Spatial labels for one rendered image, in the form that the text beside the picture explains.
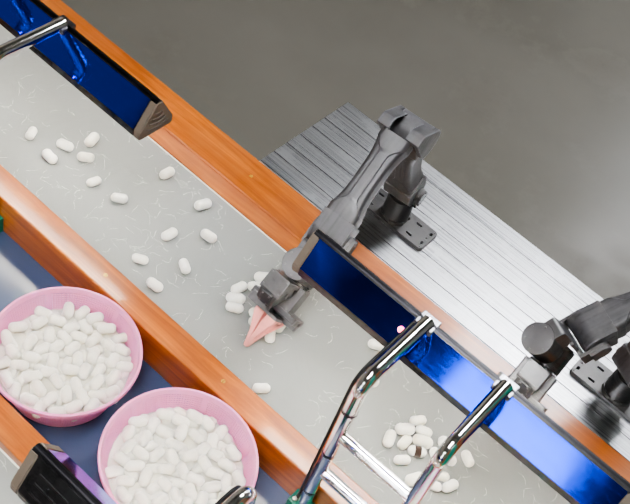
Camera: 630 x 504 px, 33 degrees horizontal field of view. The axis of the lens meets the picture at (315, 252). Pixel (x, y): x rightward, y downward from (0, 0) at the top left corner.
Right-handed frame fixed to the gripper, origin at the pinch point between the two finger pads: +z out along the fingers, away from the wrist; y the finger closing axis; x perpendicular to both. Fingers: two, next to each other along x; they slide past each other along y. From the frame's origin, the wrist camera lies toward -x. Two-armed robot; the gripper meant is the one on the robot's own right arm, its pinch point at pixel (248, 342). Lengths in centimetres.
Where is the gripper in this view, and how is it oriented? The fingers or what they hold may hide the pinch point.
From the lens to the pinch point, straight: 195.6
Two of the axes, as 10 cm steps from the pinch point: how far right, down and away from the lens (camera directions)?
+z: -6.3, 7.7, 0.4
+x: 2.4, 1.5, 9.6
